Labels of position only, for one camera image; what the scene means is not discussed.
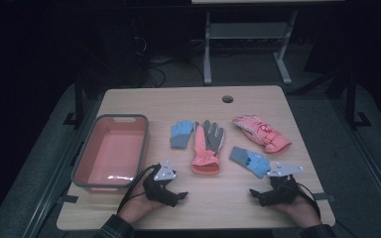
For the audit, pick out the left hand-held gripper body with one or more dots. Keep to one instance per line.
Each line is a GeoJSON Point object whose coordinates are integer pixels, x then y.
{"type": "Point", "coordinates": [158, 188]}

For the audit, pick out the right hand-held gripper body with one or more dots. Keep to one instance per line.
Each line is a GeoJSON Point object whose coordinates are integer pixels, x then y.
{"type": "Point", "coordinates": [282, 191]}

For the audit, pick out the blue grey knit glove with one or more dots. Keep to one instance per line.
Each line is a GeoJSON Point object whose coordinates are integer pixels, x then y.
{"type": "Point", "coordinates": [248, 158]}
{"type": "Point", "coordinates": [180, 135]}

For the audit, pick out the pink glove with grey palm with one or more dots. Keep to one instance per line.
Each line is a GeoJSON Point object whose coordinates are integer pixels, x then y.
{"type": "Point", "coordinates": [203, 155]}

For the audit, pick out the pink padded glove white print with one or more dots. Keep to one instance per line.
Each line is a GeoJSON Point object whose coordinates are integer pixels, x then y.
{"type": "Point", "coordinates": [264, 135]}

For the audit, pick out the pink plastic basin grey rim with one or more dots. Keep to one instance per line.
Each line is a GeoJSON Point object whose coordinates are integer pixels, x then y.
{"type": "Point", "coordinates": [112, 148]}

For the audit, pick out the person's right hand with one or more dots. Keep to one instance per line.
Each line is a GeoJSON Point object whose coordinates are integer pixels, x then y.
{"type": "Point", "coordinates": [301, 213]}

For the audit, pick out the person's left hand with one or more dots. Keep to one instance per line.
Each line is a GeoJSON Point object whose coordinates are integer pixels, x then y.
{"type": "Point", "coordinates": [137, 208]}

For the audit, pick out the black table bracket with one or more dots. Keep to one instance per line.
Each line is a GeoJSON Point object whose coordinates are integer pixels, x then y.
{"type": "Point", "coordinates": [324, 197]}
{"type": "Point", "coordinates": [67, 199]}

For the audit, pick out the black stand post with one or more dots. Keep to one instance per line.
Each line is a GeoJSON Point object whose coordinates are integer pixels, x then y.
{"type": "Point", "coordinates": [350, 99]}

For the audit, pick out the white metal frame table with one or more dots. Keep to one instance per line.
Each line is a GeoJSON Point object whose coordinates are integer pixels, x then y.
{"type": "Point", "coordinates": [244, 30]}

